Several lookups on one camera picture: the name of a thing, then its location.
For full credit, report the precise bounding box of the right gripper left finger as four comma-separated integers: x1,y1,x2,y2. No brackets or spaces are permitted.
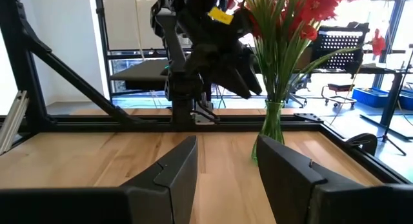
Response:
121,136,198,224

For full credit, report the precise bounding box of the black tripod stand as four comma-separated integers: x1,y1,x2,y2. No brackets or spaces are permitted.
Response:
383,45,413,156

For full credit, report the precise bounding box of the clear glass vase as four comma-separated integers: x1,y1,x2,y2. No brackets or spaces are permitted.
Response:
250,99,287,165

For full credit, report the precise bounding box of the black rolling dolly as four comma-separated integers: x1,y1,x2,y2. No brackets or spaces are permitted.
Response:
321,83,358,109

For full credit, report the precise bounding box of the black corner bracket plate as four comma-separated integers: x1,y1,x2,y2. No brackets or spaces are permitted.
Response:
293,112,324,123

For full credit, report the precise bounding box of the yellow label sticker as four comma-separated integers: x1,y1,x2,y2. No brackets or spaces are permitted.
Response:
208,6,235,25

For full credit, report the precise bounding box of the black office chair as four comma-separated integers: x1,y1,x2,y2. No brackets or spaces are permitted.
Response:
285,72,311,108

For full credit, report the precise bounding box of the black flat side table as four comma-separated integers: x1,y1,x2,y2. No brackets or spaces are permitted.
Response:
108,58,172,91

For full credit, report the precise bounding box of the black curved clamp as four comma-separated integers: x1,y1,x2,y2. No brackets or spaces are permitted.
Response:
345,132,378,156

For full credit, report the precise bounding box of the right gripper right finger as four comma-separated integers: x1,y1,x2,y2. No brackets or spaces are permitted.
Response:
257,135,365,224

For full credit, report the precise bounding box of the white whiteboard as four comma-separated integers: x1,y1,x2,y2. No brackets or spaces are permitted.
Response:
102,0,168,52

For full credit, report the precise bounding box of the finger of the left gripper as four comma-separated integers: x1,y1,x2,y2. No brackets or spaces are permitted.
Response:
237,48,263,96
206,64,252,99

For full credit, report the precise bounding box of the black desk with leg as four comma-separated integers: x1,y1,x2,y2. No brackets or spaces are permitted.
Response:
358,64,413,128

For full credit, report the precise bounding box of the black aluminium table frame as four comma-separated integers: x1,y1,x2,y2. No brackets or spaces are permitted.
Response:
0,0,413,186

